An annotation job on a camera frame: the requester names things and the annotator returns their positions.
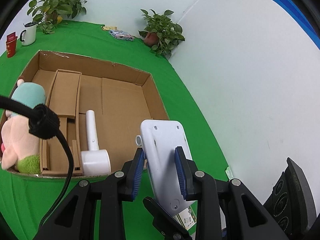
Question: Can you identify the white enamel mug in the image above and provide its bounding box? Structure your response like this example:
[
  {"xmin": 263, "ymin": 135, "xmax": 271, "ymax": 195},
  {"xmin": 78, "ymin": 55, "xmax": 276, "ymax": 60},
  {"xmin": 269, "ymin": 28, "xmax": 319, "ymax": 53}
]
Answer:
[{"xmin": 20, "ymin": 22, "xmax": 37, "ymax": 46}]

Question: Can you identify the colourful packet on table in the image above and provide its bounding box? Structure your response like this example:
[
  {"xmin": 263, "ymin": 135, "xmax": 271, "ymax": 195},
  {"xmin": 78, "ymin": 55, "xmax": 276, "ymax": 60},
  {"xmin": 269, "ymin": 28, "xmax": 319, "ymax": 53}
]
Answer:
[{"xmin": 109, "ymin": 30, "xmax": 135, "ymax": 41}]

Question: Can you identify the small green white packet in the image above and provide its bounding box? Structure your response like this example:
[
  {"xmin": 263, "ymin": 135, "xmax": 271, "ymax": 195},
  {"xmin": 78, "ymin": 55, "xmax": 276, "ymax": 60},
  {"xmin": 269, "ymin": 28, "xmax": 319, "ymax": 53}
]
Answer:
[{"xmin": 225, "ymin": 166, "xmax": 234, "ymax": 180}]

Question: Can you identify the green cloth table cover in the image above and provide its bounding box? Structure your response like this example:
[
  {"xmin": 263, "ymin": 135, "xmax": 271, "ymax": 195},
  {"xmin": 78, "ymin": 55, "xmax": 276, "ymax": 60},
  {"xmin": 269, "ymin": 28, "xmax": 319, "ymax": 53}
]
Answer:
[{"xmin": 1, "ymin": 21, "xmax": 227, "ymax": 239}]

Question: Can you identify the potted green plant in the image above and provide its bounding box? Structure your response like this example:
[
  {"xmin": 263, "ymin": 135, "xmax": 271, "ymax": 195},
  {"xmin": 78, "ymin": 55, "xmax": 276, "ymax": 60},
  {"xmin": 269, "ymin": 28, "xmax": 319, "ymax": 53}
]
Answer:
[
  {"xmin": 27, "ymin": 0, "xmax": 87, "ymax": 34},
  {"xmin": 138, "ymin": 9, "xmax": 185, "ymax": 59}
]

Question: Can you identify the large open cardboard box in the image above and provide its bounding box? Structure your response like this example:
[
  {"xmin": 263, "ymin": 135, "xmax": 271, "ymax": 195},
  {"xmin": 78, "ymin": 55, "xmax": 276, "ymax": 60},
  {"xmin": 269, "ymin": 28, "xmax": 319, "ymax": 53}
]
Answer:
[{"xmin": 0, "ymin": 49, "xmax": 170, "ymax": 181}]

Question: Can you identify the pink teal plush toy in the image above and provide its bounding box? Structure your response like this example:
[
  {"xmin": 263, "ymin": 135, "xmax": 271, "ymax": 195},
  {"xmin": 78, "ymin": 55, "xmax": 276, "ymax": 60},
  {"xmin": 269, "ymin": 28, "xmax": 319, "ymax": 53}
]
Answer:
[{"xmin": 1, "ymin": 79, "xmax": 46, "ymax": 174}]

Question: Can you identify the yellow packet on table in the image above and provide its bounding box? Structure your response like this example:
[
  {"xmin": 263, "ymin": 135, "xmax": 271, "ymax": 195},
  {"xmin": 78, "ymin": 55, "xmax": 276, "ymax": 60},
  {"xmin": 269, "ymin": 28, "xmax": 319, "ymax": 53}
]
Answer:
[{"xmin": 101, "ymin": 25, "xmax": 118, "ymax": 31}]

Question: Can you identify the black cable with velcro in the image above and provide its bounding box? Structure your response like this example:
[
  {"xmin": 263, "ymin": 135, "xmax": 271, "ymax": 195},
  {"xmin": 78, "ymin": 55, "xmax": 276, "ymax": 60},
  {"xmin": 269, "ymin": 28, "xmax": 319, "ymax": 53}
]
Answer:
[{"xmin": 0, "ymin": 95, "xmax": 75, "ymax": 229}]

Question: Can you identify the right potted green plant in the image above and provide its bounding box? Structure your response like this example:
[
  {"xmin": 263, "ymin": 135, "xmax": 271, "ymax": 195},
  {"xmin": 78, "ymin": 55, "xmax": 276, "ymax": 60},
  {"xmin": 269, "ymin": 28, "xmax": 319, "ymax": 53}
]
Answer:
[{"xmin": 138, "ymin": 9, "xmax": 185, "ymax": 59}]

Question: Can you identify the black round device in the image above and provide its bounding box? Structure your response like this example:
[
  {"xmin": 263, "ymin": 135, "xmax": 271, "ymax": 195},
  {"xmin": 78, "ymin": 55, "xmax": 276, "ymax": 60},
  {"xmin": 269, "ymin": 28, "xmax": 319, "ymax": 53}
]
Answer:
[{"xmin": 264, "ymin": 158, "xmax": 317, "ymax": 239}]

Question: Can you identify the white green medicine box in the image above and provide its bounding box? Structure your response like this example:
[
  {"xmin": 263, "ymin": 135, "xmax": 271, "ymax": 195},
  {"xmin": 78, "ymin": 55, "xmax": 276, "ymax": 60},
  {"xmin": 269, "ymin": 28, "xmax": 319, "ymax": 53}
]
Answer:
[{"xmin": 173, "ymin": 206, "xmax": 197, "ymax": 230}]

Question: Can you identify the white handheld hair dryer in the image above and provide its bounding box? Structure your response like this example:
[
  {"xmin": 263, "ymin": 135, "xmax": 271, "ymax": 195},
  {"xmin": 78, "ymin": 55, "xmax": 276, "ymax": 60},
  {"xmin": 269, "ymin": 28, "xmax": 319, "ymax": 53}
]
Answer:
[{"xmin": 81, "ymin": 110, "xmax": 111, "ymax": 176}]

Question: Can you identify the white plastic device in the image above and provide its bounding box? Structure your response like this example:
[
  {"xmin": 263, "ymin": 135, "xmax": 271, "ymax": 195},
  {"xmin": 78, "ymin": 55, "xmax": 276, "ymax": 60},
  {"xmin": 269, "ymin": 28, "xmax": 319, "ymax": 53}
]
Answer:
[{"xmin": 136, "ymin": 120, "xmax": 193, "ymax": 216}]

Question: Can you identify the red paper cup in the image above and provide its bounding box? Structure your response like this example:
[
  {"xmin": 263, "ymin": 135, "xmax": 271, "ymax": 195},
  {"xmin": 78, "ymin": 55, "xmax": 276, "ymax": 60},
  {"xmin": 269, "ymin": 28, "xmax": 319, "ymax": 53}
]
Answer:
[{"xmin": 6, "ymin": 32, "xmax": 17, "ymax": 58}]

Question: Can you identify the left potted green plant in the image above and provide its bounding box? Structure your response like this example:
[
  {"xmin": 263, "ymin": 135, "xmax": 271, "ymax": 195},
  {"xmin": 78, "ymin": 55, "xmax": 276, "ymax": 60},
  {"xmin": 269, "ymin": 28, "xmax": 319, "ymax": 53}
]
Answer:
[{"xmin": 27, "ymin": 0, "xmax": 87, "ymax": 34}]

